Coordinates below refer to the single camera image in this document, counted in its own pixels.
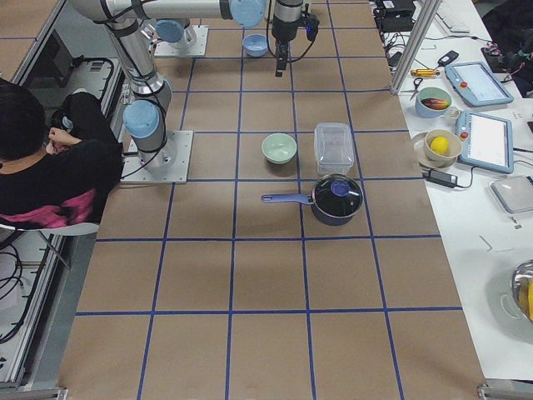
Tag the steel mixing bowl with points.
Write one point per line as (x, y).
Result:
(517, 303)

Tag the clear plastic container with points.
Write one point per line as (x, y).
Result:
(333, 148)

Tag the aluminium frame post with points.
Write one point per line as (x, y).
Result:
(423, 22)

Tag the beige bowl with lemon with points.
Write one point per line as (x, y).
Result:
(442, 146)

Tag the black power adapter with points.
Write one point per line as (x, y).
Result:
(441, 178)

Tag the seated person in black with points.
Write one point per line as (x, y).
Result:
(52, 178)

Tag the white kitchen scale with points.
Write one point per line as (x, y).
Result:
(514, 193)

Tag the near blue teach pendant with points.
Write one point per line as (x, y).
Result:
(487, 141)

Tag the green bowl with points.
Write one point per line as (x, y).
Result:
(279, 148)

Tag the blue pot with lid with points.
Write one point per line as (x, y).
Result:
(334, 199)

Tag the blue teach pendant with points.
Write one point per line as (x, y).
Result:
(476, 84)
(487, 141)

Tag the blue bowl with fruit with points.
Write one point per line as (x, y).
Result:
(432, 102)

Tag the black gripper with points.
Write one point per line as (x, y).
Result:
(282, 27)

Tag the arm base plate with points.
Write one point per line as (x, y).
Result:
(170, 165)
(193, 44)

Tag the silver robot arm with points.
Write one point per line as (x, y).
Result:
(286, 17)
(144, 118)

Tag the far blue teach pendant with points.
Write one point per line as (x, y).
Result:
(476, 84)

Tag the orange handled tool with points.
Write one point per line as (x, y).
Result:
(425, 73)

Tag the black scissors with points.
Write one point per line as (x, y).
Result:
(416, 83)

